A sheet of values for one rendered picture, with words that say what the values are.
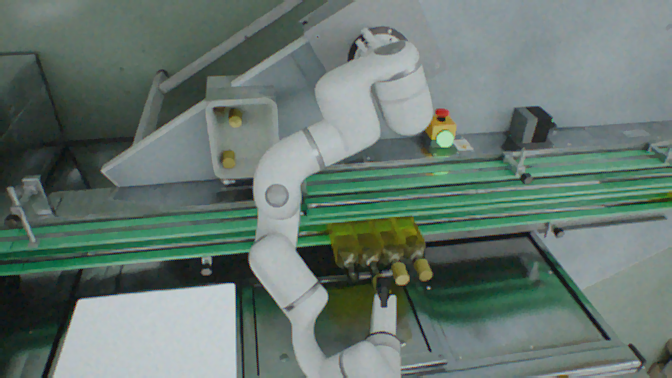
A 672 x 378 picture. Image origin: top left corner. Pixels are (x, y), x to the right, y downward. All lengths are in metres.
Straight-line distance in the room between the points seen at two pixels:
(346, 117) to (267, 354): 0.61
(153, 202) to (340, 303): 0.56
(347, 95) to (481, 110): 0.72
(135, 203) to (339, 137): 0.69
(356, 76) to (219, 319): 0.71
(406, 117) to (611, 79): 0.90
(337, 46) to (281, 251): 0.52
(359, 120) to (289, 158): 0.14
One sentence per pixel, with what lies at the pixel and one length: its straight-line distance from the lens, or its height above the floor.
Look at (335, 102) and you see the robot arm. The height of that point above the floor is 1.19.
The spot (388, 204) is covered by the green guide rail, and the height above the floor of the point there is 0.95.
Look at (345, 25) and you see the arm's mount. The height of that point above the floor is 0.86.
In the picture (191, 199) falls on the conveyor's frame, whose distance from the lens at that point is 1.36.
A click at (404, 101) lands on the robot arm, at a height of 1.18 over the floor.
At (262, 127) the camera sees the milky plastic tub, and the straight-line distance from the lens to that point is 1.33.
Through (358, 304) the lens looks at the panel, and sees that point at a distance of 1.29.
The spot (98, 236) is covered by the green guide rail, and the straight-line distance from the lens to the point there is 1.34.
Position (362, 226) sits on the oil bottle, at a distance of 1.29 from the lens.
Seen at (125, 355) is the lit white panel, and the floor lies 1.19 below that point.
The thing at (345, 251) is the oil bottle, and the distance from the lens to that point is 1.20.
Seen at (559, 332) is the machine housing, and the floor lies 1.26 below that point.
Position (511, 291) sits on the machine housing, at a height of 1.10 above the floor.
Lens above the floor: 1.94
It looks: 53 degrees down
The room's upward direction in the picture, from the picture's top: 163 degrees clockwise
